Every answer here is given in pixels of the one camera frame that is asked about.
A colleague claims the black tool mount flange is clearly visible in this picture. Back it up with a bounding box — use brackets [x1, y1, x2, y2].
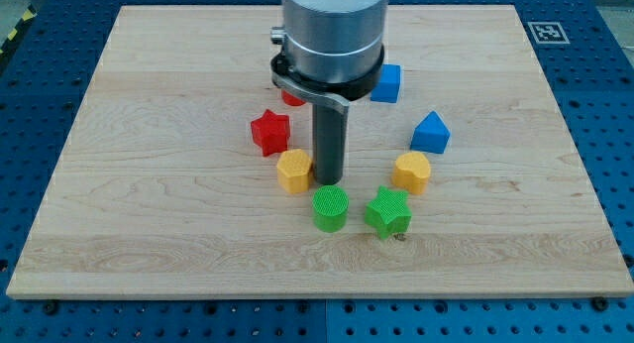
[270, 27, 384, 108]

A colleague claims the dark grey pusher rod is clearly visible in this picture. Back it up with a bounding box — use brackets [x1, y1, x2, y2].
[312, 105, 348, 185]

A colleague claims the green star block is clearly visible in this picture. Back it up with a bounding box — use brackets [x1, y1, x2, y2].
[365, 185, 412, 240]

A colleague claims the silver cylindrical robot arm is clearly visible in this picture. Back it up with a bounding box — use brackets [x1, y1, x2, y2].
[270, 0, 389, 184]

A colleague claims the red star block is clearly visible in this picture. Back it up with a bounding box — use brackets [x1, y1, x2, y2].
[251, 109, 290, 157]

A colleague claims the red round block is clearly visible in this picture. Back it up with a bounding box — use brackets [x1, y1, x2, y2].
[281, 90, 305, 107]

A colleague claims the blue cube block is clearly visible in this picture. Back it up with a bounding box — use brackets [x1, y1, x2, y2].
[370, 64, 401, 103]

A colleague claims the yellow hexagon block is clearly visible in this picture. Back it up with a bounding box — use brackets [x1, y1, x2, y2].
[276, 149, 312, 194]

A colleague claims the green cylinder block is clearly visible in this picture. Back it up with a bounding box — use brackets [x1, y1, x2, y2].
[312, 185, 349, 233]

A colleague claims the yellow heart block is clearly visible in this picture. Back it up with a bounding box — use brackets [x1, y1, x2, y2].
[391, 152, 431, 195]

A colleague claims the blue pentagon block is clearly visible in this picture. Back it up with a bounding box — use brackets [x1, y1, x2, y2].
[410, 111, 451, 154]

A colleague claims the light wooden board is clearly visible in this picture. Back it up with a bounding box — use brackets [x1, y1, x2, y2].
[7, 5, 633, 300]

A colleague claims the white fiducial marker tag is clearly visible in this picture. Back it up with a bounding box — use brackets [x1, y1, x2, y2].
[528, 21, 570, 45]

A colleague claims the yellow black hazard tape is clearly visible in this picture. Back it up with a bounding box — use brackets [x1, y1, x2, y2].
[1, 4, 38, 57]

